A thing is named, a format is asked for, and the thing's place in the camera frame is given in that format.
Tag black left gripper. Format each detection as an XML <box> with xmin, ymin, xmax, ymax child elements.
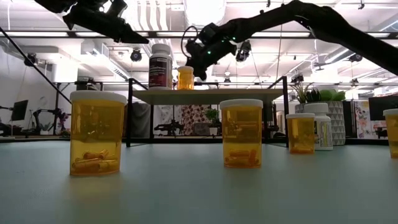
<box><xmin>63</xmin><ymin>0</ymin><xmax>149</xmax><ymax>44</ymax></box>

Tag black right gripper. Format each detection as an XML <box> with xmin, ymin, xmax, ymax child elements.
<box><xmin>185</xmin><ymin>22</ymin><xmax>239</xmax><ymax>82</ymax></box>

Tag orange pill bottle white cap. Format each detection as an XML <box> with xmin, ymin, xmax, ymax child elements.
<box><xmin>69</xmin><ymin>90</ymin><xmax>128</xmax><ymax>177</ymax></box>
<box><xmin>177</xmin><ymin>65</ymin><xmax>195</xmax><ymax>91</ymax></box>
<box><xmin>219</xmin><ymin>98</ymin><xmax>264</xmax><ymax>170</ymax></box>
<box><xmin>285</xmin><ymin>113</ymin><xmax>316</xmax><ymax>156</ymax></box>
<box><xmin>382</xmin><ymin>108</ymin><xmax>398</xmax><ymax>159</ymax></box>

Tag large white bottle maroon label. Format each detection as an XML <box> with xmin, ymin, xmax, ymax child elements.
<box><xmin>148</xmin><ymin>43</ymin><xmax>174</xmax><ymax>91</ymax></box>

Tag small plant in white pot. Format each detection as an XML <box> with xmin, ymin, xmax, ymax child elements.
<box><xmin>205</xmin><ymin>108</ymin><xmax>220</xmax><ymax>136</ymax></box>

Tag red floral patterned panel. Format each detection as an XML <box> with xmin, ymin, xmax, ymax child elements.
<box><xmin>181</xmin><ymin>105</ymin><xmax>218</xmax><ymax>136</ymax></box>

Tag small black tilted monitor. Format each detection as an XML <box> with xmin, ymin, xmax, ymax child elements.
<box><xmin>11</xmin><ymin>99</ymin><xmax>29</xmax><ymax>122</ymax></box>

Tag green table mat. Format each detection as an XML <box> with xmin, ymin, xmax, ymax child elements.
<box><xmin>0</xmin><ymin>141</ymin><xmax>398</xmax><ymax>224</ymax></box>

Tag succulent in triangle-patterned pot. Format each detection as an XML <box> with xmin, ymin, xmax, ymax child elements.
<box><xmin>294</xmin><ymin>82</ymin><xmax>347</xmax><ymax>147</ymax></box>

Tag pastel floral print panel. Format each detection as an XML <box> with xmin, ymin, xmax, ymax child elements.
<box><xmin>354</xmin><ymin>100</ymin><xmax>388</xmax><ymax>140</ymax></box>

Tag large black monitor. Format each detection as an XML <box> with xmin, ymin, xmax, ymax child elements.
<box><xmin>368</xmin><ymin>95</ymin><xmax>398</xmax><ymax>121</ymax></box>

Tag black looped wrist cable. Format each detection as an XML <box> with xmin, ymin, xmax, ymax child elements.
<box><xmin>180</xmin><ymin>25</ymin><xmax>200</xmax><ymax>59</ymax></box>

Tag wooden shelf black metal frame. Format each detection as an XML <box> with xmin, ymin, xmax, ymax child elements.
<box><xmin>125</xmin><ymin>76</ymin><xmax>292</xmax><ymax>149</ymax></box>

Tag long black arm cable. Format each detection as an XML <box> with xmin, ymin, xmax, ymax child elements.
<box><xmin>0</xmin><ymin>26</ymin><xmax>72</xmax><ymax>104</ymax></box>

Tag black metal table frame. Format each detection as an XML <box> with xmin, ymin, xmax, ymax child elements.
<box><xmin>0</xmin><ymin>136</ymin><xmax>398</xmax><ymax>147</ymax></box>

